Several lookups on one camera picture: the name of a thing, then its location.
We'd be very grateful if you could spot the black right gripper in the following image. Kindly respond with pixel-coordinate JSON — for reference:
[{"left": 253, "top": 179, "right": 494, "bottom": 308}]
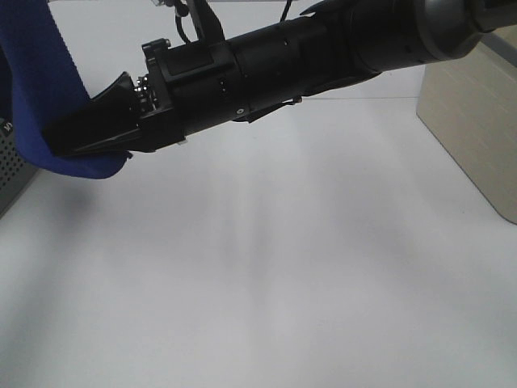
[{"left": 42, "top": 39, "right": 250, "bottom": 157}]

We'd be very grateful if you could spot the blue microfibre towel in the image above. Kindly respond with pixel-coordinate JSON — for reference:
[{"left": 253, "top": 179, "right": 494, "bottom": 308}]
[{"left": 1, "top": 1, "right": 131, "bottom": 179}]

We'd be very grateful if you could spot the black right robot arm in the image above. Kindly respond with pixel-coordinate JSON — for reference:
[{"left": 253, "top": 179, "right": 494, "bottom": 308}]
[{"left": 43, "top": 1, "right": 516, "bottom": 157}]

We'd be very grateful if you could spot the grey perforated plastic basket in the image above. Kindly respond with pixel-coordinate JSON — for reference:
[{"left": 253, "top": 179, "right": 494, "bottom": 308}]
[{"left": 0, "top": 118, "right": 39, "bottom": 217}]

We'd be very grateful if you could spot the beige storage bin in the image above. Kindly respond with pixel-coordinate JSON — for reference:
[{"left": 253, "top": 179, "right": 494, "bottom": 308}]
[{"left": 417, "top": 27, "right": 516, "bottom": 223}]

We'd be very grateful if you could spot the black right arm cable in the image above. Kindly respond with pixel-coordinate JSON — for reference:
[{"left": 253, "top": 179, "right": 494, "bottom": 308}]
[{"left": 171, "top": 0, "right": 296, "bottom": 44}]

